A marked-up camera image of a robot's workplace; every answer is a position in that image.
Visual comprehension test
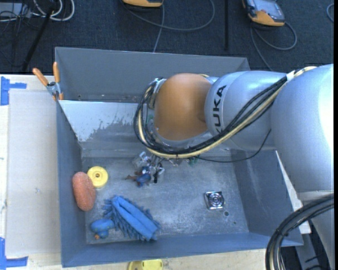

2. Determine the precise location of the grey metal bin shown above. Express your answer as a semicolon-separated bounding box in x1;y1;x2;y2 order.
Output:
54;46;312;268

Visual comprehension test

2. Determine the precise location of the blue toy animal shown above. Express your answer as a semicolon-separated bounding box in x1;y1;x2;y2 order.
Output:
90;218;115;240

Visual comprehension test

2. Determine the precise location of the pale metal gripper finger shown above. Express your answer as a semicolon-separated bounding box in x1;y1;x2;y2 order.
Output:
153;164;165;184
133;151;153;168

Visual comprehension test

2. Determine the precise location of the yellow round disc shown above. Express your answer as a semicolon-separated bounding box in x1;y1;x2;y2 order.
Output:
86;165;109;188

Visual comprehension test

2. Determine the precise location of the blue fringed duster cloth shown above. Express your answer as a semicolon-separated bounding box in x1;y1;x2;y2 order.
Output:
101;195;162;242

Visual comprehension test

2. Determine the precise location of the small blue toy figure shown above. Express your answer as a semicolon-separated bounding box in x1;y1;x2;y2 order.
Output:
125;166;153;188

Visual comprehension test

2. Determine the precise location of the shiny square metal piece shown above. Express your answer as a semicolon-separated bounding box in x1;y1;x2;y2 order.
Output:
204;190;225;212

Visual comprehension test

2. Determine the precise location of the orange oval sponge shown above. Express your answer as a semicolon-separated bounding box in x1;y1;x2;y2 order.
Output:
72;171;97;212

